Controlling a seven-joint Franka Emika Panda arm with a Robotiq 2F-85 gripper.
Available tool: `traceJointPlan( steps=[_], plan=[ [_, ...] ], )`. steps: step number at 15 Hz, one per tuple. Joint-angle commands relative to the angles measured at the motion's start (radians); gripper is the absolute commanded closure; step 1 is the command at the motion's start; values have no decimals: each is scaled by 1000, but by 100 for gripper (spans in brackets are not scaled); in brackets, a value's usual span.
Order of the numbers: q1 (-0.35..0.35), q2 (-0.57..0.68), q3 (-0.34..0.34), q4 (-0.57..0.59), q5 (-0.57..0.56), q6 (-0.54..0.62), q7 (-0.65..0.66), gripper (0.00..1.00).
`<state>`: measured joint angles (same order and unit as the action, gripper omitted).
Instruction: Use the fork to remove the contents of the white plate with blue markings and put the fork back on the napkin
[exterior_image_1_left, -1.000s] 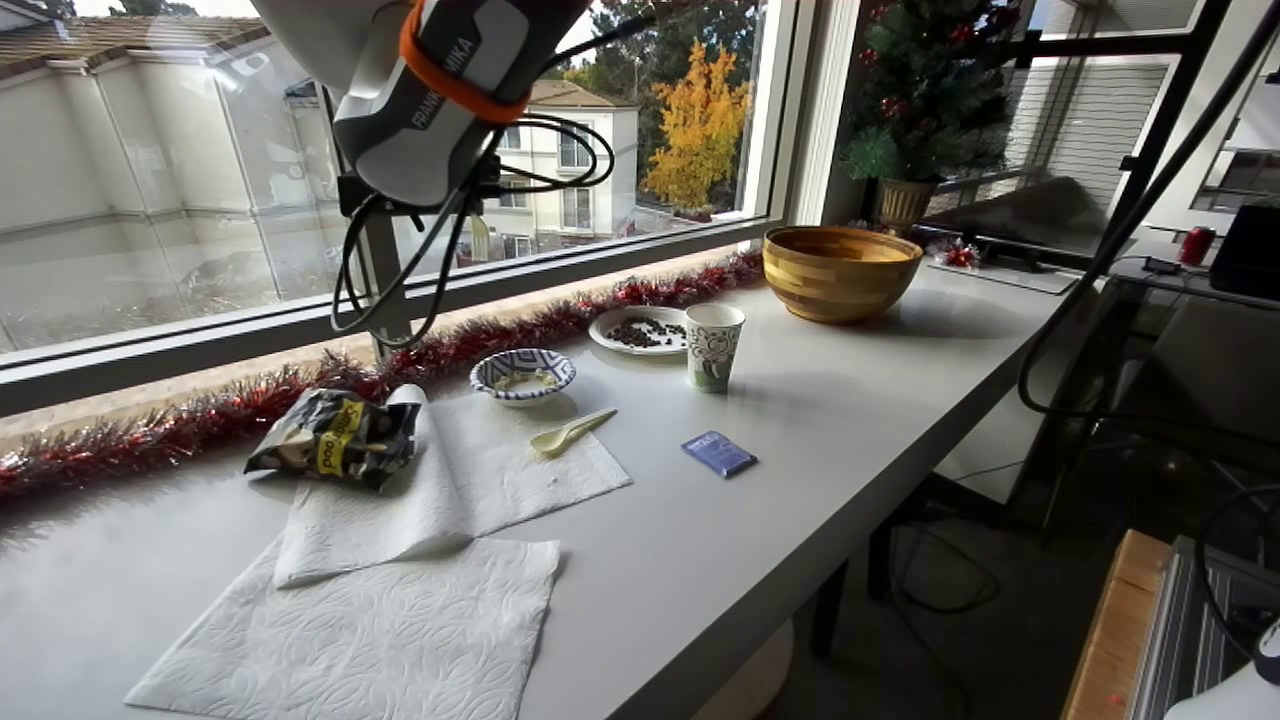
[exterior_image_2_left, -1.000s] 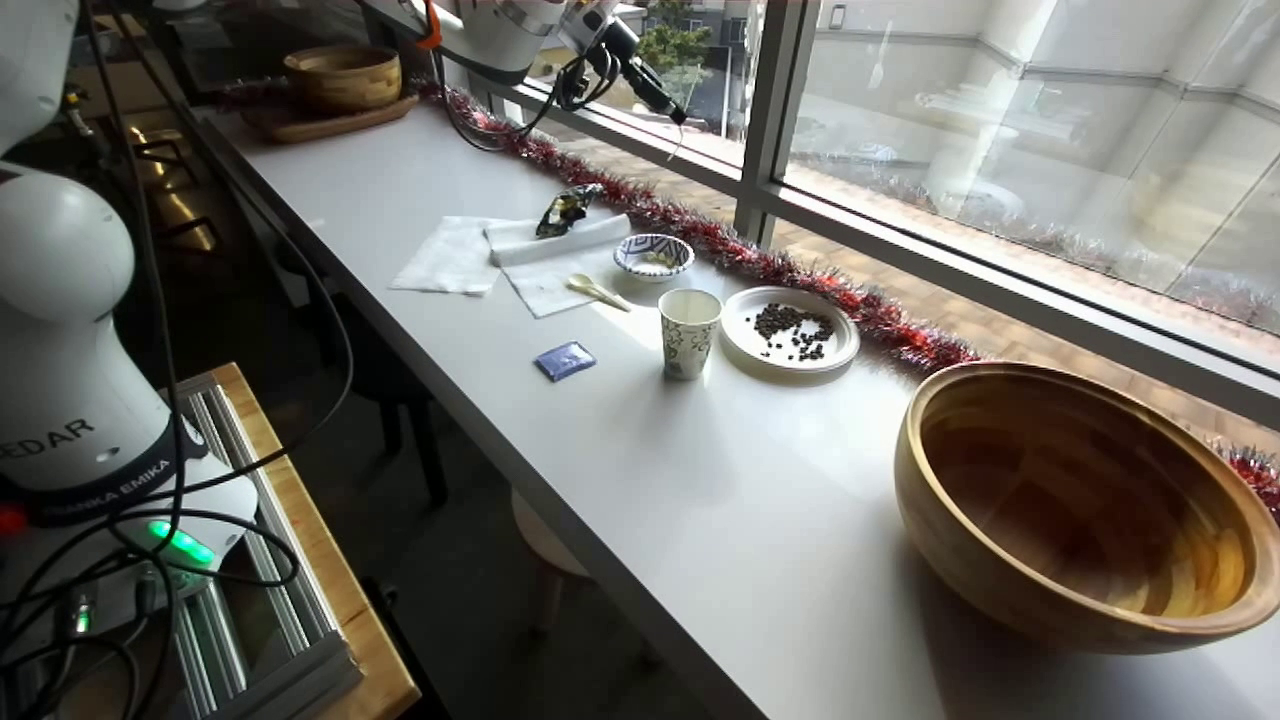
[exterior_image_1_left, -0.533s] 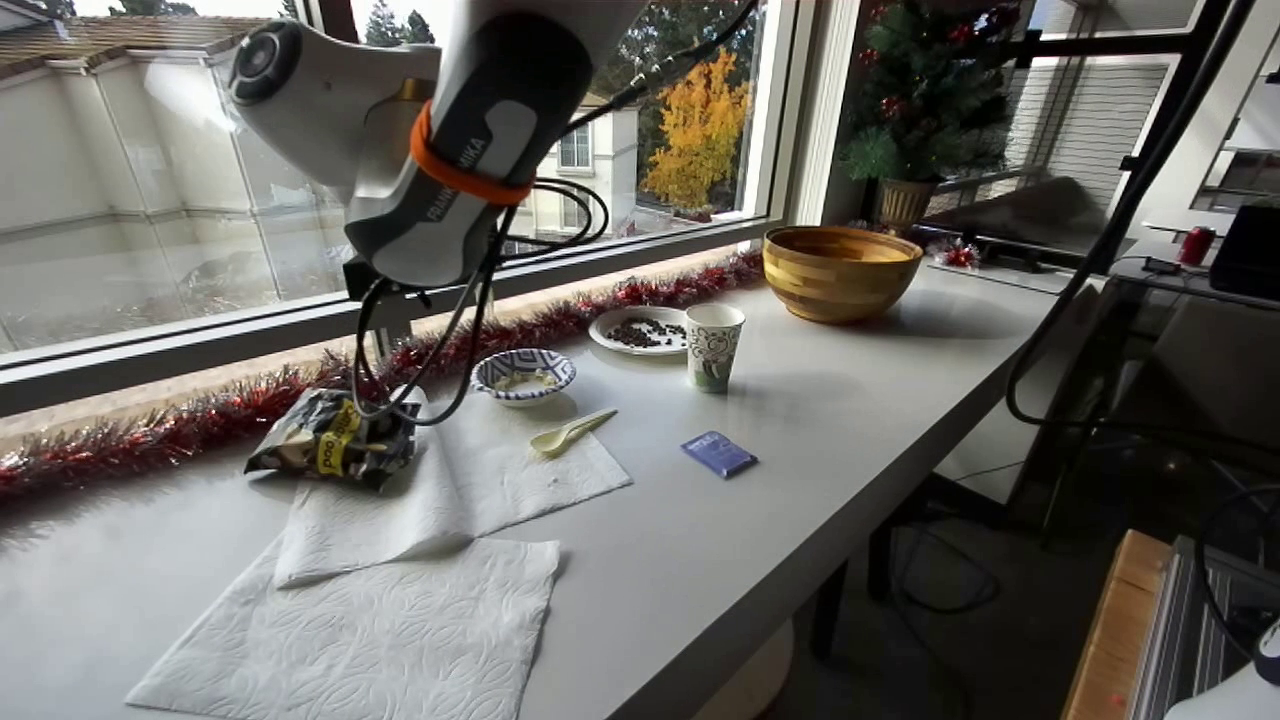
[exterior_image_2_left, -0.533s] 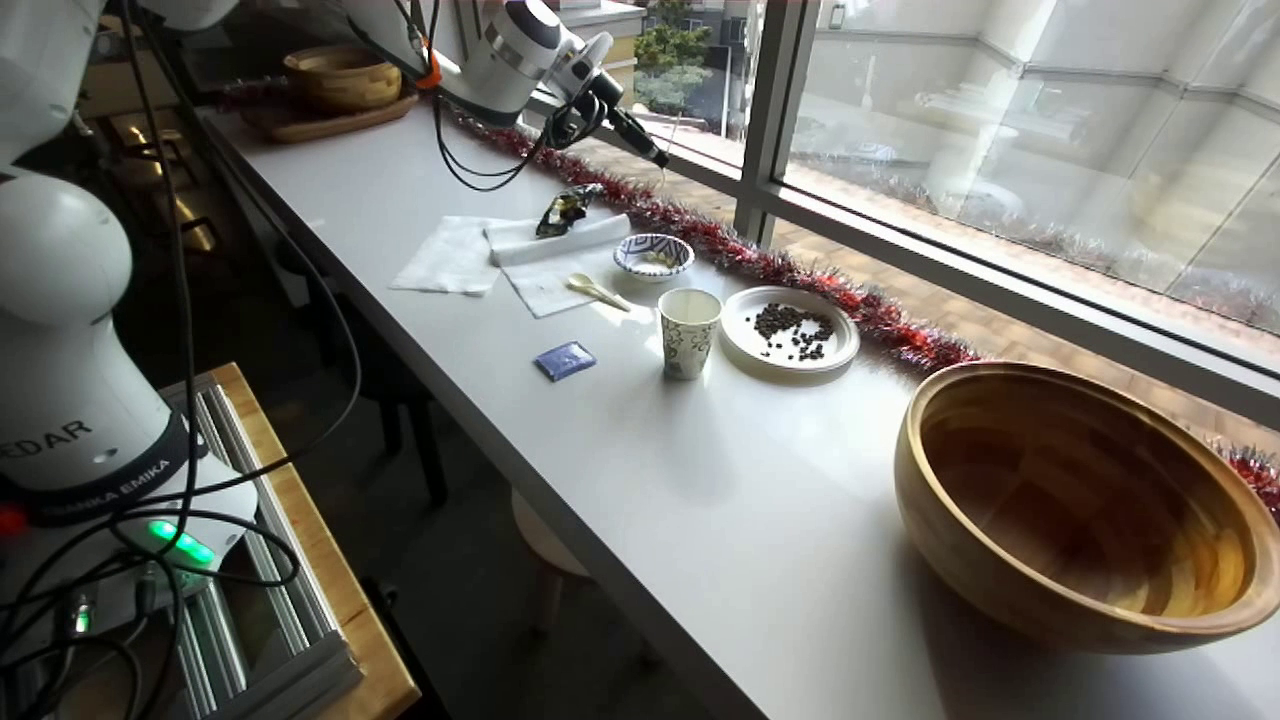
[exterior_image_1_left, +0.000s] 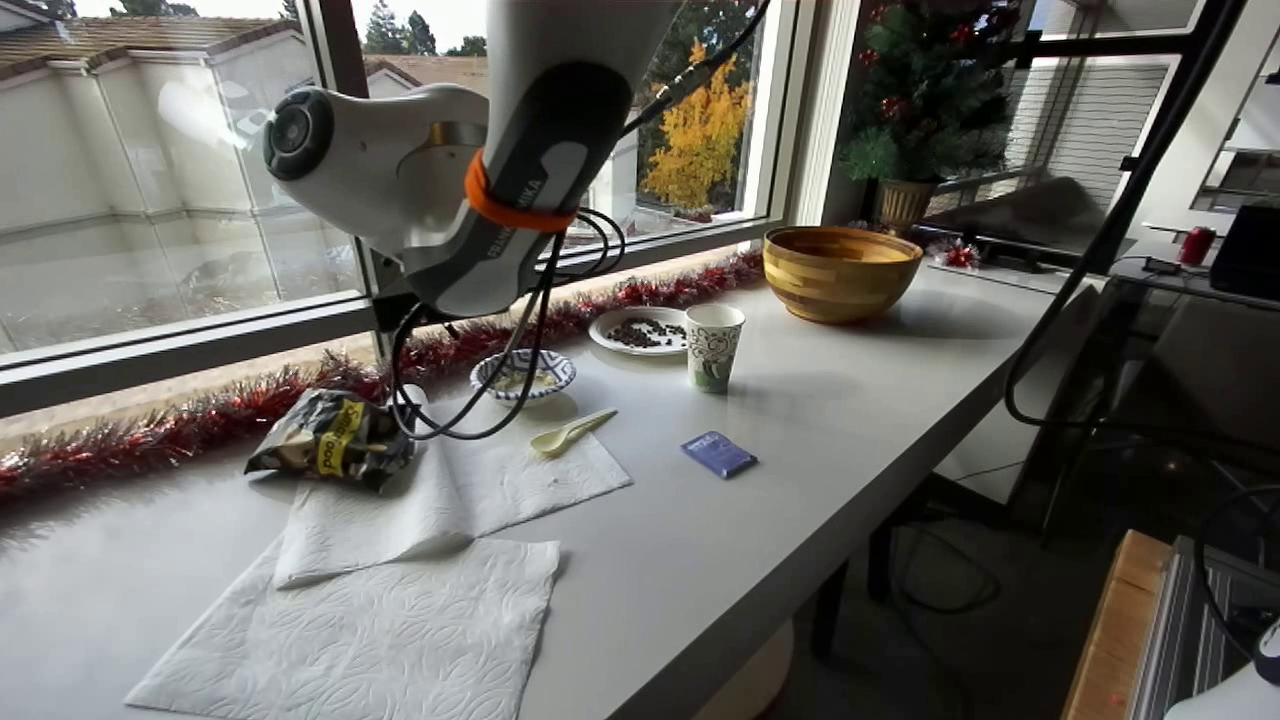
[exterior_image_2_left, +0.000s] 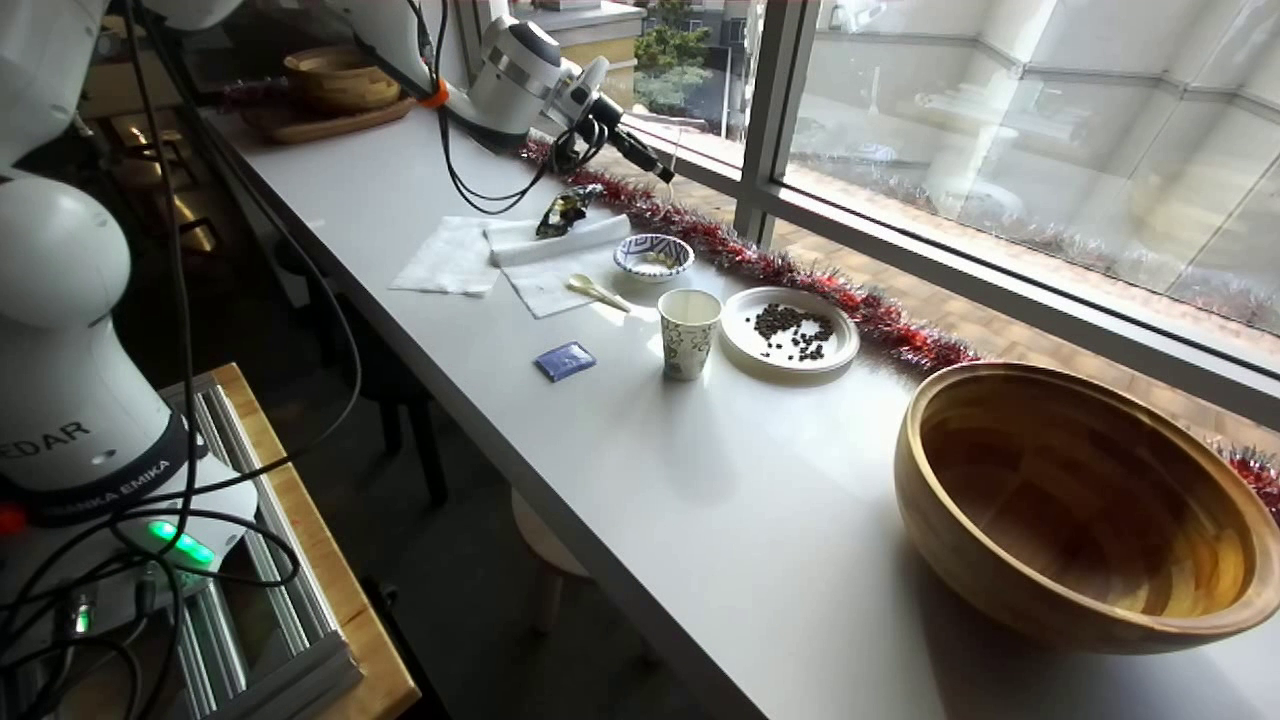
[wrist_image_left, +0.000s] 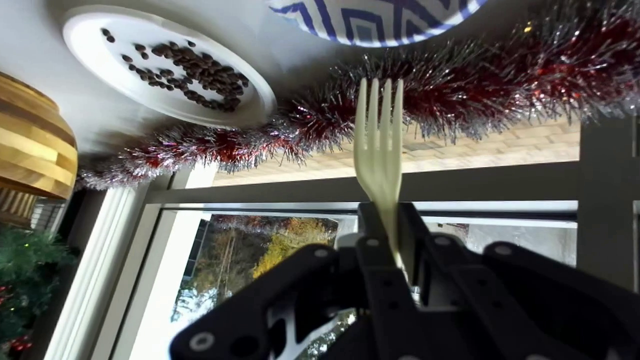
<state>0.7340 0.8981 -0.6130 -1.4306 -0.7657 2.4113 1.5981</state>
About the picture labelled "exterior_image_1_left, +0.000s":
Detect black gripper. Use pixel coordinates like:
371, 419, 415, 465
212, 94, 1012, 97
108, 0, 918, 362
371, 291, 425, 350

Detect pale food bits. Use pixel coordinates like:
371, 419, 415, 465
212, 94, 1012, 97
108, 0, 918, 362
494, 362, 555, 398

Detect crumpled black yellow snack bag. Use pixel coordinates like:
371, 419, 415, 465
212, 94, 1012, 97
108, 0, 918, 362
240, 384, 419, 496

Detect creased white paper towel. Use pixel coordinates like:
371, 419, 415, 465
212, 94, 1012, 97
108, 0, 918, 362
272, 384, 637, 591

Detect cream plastic spoon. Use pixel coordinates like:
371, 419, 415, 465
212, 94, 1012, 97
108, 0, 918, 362
527, 405, 624, 459

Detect dark food bits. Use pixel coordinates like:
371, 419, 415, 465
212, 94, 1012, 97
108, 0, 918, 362
605, 313, 684, 351

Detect red tinsel garland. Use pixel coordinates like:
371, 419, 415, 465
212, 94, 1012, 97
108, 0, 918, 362
0, 248, 769, 509

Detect patterned paper cup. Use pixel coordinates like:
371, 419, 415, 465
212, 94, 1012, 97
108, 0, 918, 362
684, 303, 748, 400

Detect large white paper towel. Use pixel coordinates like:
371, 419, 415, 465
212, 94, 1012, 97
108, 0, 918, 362
124, 538, 568, 720

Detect small blue packet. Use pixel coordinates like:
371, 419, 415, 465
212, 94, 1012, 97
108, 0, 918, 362
680, 428, 759, 484

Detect large wooden bowl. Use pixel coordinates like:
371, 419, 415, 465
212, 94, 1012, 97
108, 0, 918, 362
759, 219, 928, 328

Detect round beige stool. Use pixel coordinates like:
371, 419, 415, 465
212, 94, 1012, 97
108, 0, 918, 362
693, 616, 799, 720

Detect small potted Christmas tree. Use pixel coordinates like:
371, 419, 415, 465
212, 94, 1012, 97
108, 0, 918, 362
837, 0, 1021, 231

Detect wooden shelf board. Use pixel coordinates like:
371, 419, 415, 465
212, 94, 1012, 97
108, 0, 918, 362
1062, 530, 1179, 720

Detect red cup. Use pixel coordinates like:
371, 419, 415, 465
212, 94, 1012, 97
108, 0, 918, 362
1177, 219, 1219, 268

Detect grey metal rack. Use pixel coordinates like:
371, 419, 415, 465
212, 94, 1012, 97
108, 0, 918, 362
1134, 538, 1269, 720

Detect orange cable strap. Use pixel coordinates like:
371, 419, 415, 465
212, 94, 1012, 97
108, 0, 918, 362
462, 151, 580, 239

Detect dark window frame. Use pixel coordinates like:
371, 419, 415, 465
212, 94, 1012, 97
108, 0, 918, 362
0, 0, 874, 419

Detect black floor cable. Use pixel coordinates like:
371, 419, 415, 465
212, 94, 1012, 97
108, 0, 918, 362
886, 516, 1008, 620

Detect long black hanging cable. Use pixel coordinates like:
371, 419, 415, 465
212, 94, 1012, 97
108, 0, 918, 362
999, 0, 1255, 432

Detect black metal frame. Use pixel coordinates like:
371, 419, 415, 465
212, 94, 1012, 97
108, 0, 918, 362
998, 0, 1236, 271

